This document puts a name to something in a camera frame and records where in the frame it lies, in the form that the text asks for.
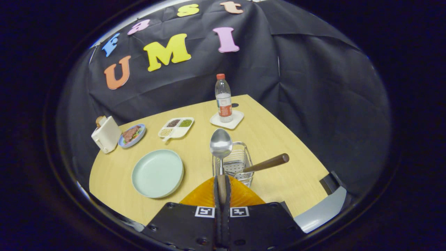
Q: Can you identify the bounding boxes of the white square coaster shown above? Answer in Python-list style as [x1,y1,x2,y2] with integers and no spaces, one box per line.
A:
[210,110,245,130]

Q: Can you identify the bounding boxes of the white divided dish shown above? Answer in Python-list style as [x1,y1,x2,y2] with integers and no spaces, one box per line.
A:
[158,117,194,142]

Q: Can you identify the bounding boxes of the clear red-capped water bottle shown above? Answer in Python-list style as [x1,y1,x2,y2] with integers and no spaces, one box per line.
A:
[215,74,233,123]

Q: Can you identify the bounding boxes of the grey chair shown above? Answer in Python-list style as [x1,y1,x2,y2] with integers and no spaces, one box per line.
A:
[294,170,349,233]

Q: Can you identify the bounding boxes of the black backdrop cloth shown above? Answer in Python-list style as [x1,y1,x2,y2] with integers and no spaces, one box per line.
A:
[57,0,391,196]

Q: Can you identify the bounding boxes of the wooden-handled fork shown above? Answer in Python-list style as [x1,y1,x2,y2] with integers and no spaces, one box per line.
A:
[233,153,290,175]

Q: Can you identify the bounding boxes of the white toaster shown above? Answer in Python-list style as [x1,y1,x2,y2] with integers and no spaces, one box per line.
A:
[91,116,122,154]

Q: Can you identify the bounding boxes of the blue plate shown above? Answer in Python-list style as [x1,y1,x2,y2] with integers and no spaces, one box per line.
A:
[118,124,146,149]

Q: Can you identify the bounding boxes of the metal wire basket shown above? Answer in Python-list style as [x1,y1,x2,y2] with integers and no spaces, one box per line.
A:
[212,141,254,188]

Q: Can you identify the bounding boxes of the metal spoon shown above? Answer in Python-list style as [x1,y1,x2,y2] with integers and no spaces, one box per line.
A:
[209,128,233,206]

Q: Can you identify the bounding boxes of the light green plate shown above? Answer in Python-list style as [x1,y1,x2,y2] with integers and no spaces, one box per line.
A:
[131,149,184,199]

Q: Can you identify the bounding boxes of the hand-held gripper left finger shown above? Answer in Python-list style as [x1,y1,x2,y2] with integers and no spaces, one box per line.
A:
[141,175,223,251]

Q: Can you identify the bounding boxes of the meat and salad food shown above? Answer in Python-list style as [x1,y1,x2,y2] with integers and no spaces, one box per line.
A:
[122,126,141,143]

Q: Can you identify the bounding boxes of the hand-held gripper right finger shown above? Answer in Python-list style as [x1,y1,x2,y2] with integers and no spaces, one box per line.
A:
[223,175,307,251]

